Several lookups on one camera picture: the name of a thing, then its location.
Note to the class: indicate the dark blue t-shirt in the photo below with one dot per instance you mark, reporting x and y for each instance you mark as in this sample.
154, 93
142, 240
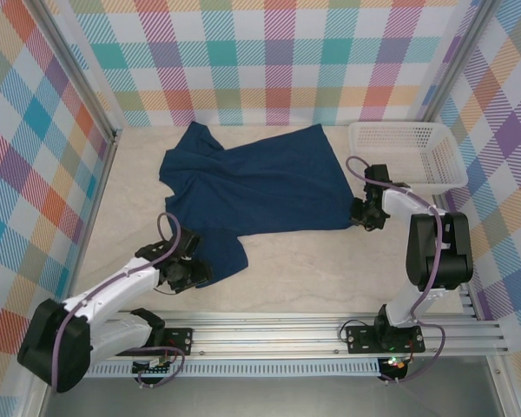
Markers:
265, 187

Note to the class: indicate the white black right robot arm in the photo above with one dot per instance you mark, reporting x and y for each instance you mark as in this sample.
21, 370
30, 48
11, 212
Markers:
451, 247

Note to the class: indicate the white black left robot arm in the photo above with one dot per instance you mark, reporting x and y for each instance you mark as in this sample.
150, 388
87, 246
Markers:
113, 284

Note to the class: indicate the white perforated plastic basket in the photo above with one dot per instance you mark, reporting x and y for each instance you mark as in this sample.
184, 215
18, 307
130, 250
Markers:
399, 143

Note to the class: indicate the grey metal sheet panel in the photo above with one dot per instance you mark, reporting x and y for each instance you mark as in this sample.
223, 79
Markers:
265, 399

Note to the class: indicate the black controller box with lights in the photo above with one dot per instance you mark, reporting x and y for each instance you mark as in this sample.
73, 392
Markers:
395, 367

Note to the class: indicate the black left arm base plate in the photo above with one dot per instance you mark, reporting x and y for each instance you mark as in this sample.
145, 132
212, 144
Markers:
180, 341

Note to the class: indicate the aluminium side frame bar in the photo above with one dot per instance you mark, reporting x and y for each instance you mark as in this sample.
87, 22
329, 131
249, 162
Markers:
442, 198
97, 195

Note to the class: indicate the aluminium mounting rail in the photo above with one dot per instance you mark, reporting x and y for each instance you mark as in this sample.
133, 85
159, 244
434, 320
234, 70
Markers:
265, 336

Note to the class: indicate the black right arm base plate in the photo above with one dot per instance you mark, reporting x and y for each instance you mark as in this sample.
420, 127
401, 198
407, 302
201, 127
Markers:
358, 339

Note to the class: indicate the aluminium frame post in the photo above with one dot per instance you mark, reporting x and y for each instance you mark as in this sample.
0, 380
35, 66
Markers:
77, 71
454, 65

